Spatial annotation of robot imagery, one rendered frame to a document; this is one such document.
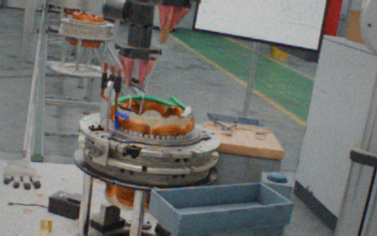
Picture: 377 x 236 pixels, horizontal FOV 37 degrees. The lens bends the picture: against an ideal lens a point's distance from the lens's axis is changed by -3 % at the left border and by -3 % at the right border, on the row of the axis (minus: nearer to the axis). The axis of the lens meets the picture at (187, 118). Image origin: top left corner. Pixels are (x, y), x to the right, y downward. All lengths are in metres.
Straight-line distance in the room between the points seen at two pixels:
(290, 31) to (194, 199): 1.30
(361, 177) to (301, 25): 1.23
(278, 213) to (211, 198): 0.13
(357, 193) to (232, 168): 0.40
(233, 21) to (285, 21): 0.21
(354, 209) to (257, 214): 0.21
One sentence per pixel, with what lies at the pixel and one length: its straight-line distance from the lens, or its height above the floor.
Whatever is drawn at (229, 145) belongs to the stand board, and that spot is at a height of 1.06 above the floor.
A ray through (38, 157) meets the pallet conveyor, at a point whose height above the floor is 0.76.
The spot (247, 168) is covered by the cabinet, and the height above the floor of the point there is 1.01.
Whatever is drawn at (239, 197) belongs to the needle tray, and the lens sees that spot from 1.16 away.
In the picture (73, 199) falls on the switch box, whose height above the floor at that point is 0.84.
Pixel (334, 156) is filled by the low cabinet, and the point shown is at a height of 0.46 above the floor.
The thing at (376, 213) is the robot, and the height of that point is 1.06.
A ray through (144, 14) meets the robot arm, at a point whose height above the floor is 1.34.
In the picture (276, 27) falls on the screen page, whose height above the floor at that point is 1.30.
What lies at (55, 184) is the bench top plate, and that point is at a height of 0.78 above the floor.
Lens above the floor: 1.44
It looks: 14 degrees down
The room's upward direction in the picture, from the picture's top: 9 degrees clockwise
